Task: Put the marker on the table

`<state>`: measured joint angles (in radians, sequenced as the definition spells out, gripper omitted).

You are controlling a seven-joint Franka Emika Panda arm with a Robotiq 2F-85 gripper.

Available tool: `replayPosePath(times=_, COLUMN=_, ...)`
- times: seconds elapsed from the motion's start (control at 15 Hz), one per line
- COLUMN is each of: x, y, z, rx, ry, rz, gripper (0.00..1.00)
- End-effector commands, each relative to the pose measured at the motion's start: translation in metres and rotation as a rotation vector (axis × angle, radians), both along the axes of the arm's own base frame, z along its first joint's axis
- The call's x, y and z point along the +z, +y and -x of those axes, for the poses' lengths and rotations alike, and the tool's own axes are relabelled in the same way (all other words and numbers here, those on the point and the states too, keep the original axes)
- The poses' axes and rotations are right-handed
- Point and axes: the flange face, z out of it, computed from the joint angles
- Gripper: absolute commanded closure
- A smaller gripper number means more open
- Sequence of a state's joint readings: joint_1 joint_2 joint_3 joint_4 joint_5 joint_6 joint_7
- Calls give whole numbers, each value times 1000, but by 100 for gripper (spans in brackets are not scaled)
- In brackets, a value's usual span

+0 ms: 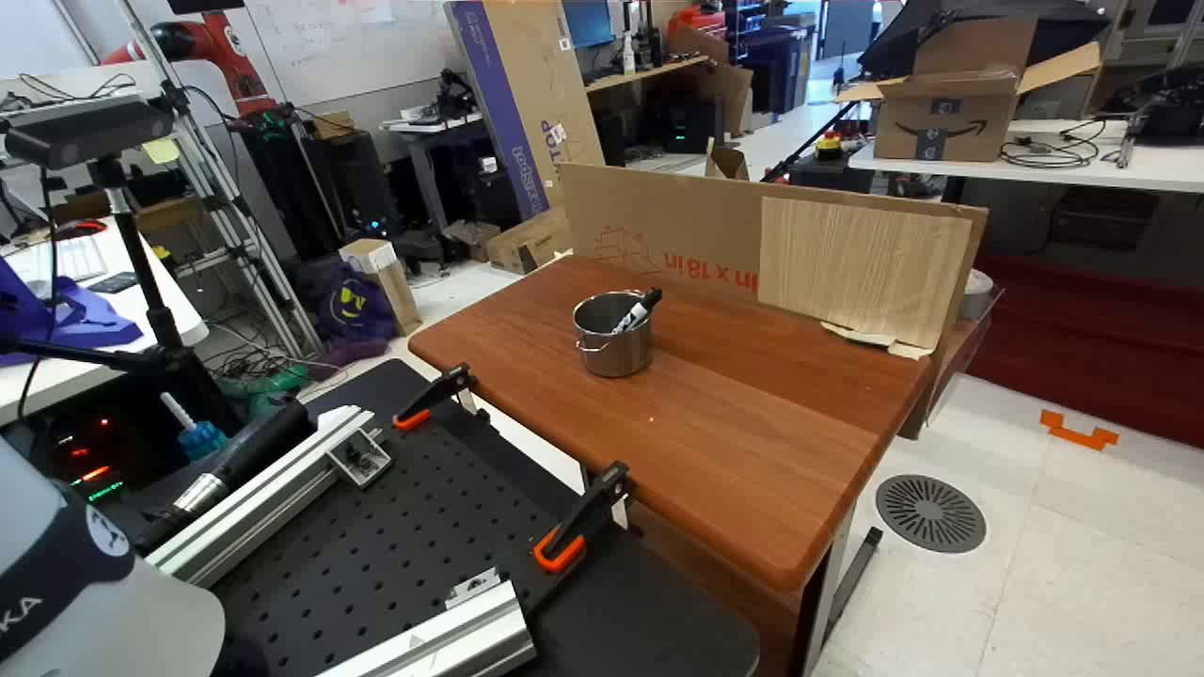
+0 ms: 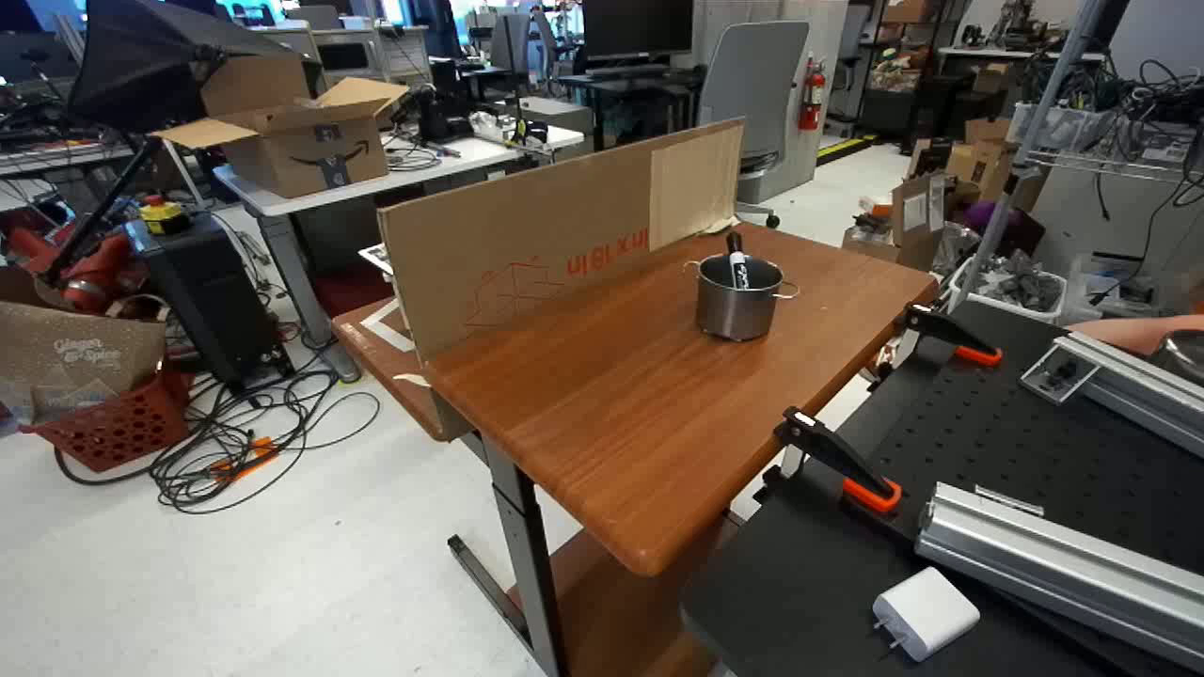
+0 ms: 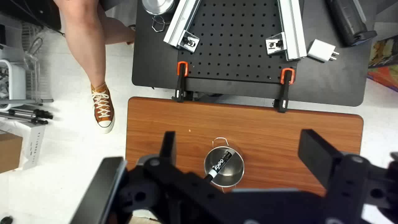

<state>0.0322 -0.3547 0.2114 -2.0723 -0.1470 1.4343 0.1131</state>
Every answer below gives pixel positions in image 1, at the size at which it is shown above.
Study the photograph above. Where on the orange floor marker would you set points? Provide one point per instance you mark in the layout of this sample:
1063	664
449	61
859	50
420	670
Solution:
1077	433

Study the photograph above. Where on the black tripod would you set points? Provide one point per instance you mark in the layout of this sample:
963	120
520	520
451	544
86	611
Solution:
151	283

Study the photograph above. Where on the round metal floor drain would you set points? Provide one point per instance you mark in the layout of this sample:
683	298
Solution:
929	511

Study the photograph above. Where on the small tan cardboard box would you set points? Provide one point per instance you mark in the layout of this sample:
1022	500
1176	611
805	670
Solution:
390	283

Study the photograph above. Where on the aluminium extrusion rail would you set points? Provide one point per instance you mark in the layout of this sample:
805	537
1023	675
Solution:
267	492
437	641

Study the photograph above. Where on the aluminium ladder stand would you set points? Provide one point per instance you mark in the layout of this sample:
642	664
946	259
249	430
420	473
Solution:
232	211

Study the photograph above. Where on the red machine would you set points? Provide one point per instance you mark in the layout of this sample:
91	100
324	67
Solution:
220	50

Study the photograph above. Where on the black camera on tripod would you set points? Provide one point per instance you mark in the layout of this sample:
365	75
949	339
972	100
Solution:
80	130

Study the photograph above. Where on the yellow red emergency stop button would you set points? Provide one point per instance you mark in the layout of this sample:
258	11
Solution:
827	141

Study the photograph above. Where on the purple bag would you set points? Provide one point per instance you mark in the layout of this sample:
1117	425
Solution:
344	304

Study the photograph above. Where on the grey metal pot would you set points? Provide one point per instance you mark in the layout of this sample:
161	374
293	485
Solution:
609	353

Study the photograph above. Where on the grey metal table leg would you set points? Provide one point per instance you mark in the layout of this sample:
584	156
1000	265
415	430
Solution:
851	569

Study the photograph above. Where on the pale corrugated cardboard sheet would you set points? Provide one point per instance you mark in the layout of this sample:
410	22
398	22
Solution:
865	267

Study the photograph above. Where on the white work table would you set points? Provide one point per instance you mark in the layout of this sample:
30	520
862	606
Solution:
1151	165

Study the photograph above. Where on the purple cloth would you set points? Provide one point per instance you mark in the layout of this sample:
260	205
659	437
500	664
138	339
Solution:
56	320

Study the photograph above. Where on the white side table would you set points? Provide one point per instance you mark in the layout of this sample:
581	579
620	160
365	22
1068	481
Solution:
138	293

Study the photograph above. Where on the open Amazon cardboard box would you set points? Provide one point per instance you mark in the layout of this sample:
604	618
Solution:
963	105

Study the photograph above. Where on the red floor mat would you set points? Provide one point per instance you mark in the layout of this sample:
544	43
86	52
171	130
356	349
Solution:
1103	349

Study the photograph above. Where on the tall cardboard box purple side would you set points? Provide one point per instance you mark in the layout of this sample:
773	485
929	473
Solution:
539	100

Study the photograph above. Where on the black control box with lights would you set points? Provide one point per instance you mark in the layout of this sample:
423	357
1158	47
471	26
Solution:
62	455

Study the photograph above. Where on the black Expo dry-erase marker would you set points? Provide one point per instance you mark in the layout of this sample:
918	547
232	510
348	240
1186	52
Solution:
633	313

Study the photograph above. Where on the black perforated breadboard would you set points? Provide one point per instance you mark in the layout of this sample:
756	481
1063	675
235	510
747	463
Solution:
378	549

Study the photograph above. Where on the brown cardboard panel red print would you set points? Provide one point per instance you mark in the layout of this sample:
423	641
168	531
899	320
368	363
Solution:
663	225

